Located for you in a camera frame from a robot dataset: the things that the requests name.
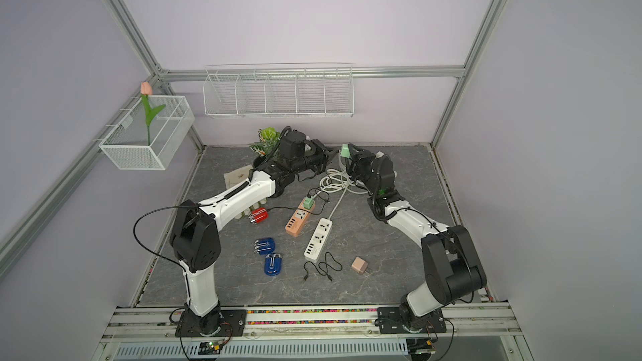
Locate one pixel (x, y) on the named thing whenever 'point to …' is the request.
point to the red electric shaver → (258, 215)
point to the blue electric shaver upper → (264, 246)
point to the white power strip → (318, 239)
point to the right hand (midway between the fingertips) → (343, 144)
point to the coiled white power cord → (338, 180)
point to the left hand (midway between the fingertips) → (344, 149)
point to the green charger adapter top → (308, 202)
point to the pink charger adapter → (359, 265)
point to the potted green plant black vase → (267, 139)
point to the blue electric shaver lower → (273, 264)
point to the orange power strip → (300, 219)
